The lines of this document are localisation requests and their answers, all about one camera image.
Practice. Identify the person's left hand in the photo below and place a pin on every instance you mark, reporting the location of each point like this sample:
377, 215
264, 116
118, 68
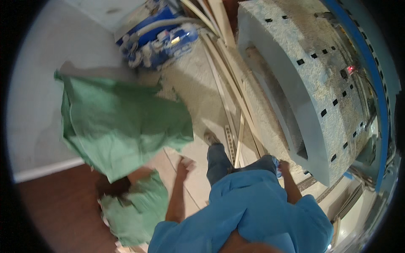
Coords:
183, 167

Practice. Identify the person's right hand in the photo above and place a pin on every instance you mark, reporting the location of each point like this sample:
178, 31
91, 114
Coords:
283, 167

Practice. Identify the person's left fingers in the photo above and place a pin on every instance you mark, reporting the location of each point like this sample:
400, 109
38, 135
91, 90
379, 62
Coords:
189, 162

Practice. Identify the person's legs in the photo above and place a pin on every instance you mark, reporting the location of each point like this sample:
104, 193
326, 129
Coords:
218, 161

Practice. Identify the perforated metal strip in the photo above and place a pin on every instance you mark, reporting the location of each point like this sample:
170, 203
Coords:
230, 144

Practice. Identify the short wooden strip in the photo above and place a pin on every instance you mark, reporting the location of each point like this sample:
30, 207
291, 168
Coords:
239, 139

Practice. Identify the person's body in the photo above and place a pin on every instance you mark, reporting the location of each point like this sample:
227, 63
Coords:
259, 215

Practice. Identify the bundle of long wooden strips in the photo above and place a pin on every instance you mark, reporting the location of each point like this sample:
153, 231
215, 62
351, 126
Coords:
227, 72

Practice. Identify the blue dust collector machine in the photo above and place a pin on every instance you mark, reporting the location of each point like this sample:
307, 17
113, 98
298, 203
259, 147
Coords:
158, 41

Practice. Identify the large grey sawdust-covered machine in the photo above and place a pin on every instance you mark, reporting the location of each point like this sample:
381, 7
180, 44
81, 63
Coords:
303, 88

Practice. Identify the small red indicator light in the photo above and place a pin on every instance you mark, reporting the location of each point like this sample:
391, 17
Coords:
350, 69

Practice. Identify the blue metal machine frame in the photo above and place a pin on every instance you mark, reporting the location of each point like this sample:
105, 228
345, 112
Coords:
371, 79

